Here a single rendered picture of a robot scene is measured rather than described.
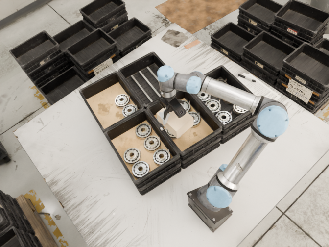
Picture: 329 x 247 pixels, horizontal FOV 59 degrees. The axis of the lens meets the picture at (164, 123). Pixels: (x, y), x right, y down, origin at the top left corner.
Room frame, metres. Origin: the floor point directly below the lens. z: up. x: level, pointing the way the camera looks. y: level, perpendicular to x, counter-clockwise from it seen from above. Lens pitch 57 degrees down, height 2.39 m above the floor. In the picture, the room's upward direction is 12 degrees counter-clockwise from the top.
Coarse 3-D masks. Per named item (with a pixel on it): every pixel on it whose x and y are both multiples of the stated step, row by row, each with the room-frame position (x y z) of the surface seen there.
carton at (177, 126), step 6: (174, 114) 0.86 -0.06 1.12; (186, 114) 0.84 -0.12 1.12; (162, 120) 0.85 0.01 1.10; (168, 120) 0.83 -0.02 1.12; (174, 120) 0.82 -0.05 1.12; (180, 120) 0.82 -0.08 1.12; (186, 120) 0.81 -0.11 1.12; (192, 120) 0.81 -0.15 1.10; (168, 126) 0.81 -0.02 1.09; (174, 126) 0.78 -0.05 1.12; (180, 126) 0.78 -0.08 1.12; (186, 126) 0.79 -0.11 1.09; (174, 132) 0.77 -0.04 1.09; (180, 132) 0.77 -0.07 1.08
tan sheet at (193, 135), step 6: (192, 108) 1.07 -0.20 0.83; (156, 114) 1.08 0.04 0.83; (198, 126) 0.93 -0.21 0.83; (204, 126) 0.92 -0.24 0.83; (186, 132) 0.90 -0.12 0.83; (192, 132) 0.89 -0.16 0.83; (198, 132) 0.89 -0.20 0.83; (204, 132) 0.88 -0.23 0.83; (210, 132) 0.87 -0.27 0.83; (180, 138) 0.87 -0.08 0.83; (186, 138) 0.86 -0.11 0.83; (192, 138) 0.85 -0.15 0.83; (198, 138) 0.85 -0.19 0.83; (180, 144) 0.83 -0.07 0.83; (186, 144) 0.82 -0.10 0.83; (192, 144) 0.81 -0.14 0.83
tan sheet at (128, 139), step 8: (120, 136) 0.97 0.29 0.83; (128, 136) 0.96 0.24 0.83; (136, 136) 0.95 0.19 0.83; (120, 144) 0.92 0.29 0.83; (128, 144) 0.90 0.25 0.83; (136, 144) 0.89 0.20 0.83; (152, 144) 0.87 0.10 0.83; (120, 152) 0.86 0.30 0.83; (144, 152) 0.82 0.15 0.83; (144, 160) 0.77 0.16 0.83; (152, 160) 0.76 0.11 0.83; (128, 168) 0.74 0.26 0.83; (152, 168) 0.71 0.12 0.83
